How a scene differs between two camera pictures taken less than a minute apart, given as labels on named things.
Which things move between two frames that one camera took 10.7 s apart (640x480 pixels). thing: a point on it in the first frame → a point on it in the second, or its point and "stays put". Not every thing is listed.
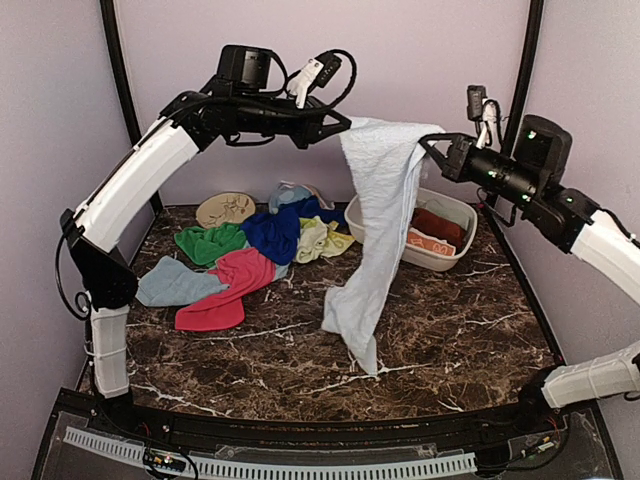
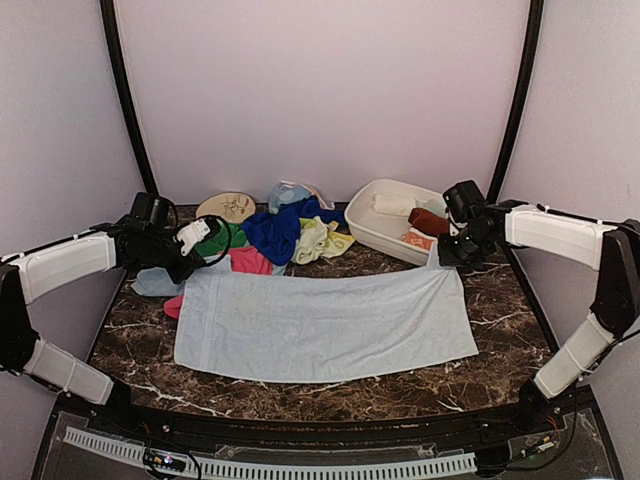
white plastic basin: [441, 228] → [363, 222]
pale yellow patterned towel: [317, 238] stays put
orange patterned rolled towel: [419, 240] stays put
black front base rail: [474, 427] stays put
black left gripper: [309, 126] → [177, 274]
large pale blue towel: [388, 159] → [318, 325]
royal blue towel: [277, 231] stays put
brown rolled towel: [431, 224] stays put
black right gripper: [454, 166] → [448, 258]
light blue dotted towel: [288, 192] stays put
